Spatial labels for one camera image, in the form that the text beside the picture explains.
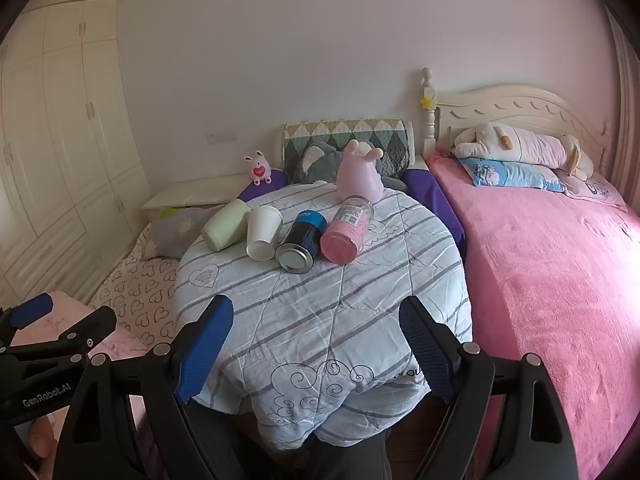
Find pale pink curtain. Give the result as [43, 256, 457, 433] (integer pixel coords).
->
[602, 5, 640, 211]

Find clear bottle with pink lid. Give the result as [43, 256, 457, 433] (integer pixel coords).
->
[320, 195, 375, 264]

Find grey flower pillow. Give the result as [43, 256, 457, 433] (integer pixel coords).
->
[141, 205, 226, 261]

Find white and pink unicorn plush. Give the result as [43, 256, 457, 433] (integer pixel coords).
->
[452, 124, 595, 179]

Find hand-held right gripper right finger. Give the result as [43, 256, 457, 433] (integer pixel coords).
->
[398, 295, 579, 480]

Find pink embroidered cloth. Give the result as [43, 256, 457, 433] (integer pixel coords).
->
[0, 290, 151, 461]

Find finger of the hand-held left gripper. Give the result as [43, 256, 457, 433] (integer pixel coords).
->
[0, 305, 118, 367]
[0, 292, 55, 347]

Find grey plush toy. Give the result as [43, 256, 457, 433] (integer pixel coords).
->
[292, 141, 408, 193]

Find blue printed pillow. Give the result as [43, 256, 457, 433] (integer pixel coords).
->
[457, 156, 568, 193]

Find pale green cup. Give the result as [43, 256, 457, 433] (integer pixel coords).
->
[201, 199, 252, 252]

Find heart print bed sheet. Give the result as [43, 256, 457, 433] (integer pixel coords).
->
[90, 222, 181, 356]

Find pink rabbit plush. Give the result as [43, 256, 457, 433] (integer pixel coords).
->
[336, 140, 386, 204]

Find white nightstand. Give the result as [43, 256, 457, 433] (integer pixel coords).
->
[141, 174, 256, 211]

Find diamond pattern cushion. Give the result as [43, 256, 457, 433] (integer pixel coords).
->
[283, 119, 408, 181]

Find purple bed bumper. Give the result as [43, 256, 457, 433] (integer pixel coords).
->
[237, 169, 290, 202]
[402, 167, 468, 261]

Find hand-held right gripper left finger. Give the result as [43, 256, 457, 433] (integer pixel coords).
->
[52, 295, 235, 480]

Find person's dark grey pants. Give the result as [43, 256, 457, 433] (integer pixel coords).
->
[185, 400, 393, 480]

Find small pink rabbit toy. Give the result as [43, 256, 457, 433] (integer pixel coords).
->
[244, 150, 273, 186]

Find white paper cup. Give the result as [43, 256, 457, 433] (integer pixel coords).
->
[246, 205, 284, 262]

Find blue and black can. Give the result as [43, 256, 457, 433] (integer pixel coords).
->
[276, 210, 328, 274]

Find pink fleece blanket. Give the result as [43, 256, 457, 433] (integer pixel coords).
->
[425, 152, 640, 480]

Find pink printed pillow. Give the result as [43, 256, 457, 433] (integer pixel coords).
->
[555, 170, 628, 213]

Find white carved bed headboard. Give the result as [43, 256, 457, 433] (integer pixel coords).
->
[420, 67, 613, 181]

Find cream wardrobe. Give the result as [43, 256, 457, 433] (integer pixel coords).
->
[0, 0, 153, 306]

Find striped light blue quilt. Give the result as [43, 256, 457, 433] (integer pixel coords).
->
[172, 180, 473, 448]

